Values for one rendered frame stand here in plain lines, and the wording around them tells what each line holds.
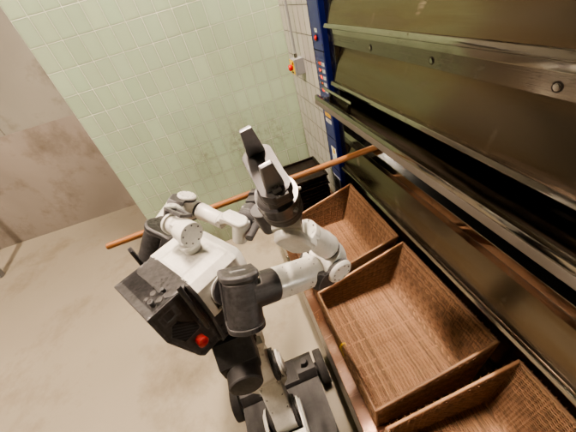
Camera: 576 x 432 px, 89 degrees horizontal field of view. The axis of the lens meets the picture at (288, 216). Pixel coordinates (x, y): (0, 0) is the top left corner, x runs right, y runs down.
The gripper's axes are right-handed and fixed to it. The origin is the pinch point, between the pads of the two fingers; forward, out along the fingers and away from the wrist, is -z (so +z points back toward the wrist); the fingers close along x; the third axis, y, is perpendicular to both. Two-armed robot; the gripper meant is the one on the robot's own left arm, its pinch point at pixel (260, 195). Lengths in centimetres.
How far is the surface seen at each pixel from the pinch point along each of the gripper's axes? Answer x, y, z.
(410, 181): 2, 65, -11
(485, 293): 22, 89, 26
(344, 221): 60, 24, -50
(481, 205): -24, 80, 35
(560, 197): -27, 93, 37
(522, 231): -24, 86, 44
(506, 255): 2, 91, 27
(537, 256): -21, 88, 48
